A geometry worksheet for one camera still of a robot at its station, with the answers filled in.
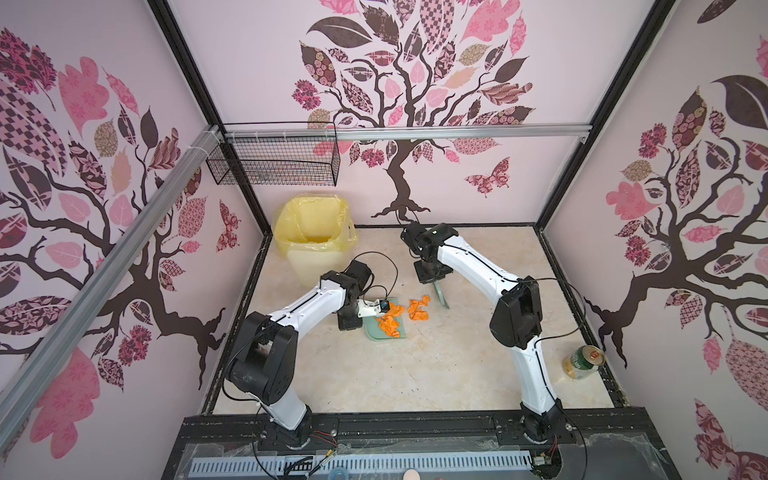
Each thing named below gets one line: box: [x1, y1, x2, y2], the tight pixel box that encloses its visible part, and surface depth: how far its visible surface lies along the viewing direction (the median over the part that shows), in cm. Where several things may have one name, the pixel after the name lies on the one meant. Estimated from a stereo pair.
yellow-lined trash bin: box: [274, 194, 358, 287], surface depth 94 cm
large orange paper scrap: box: [408, 295, 431, 321], surface depth 97 cm
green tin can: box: [562, 344, 606, 381], surface depth 78 cm
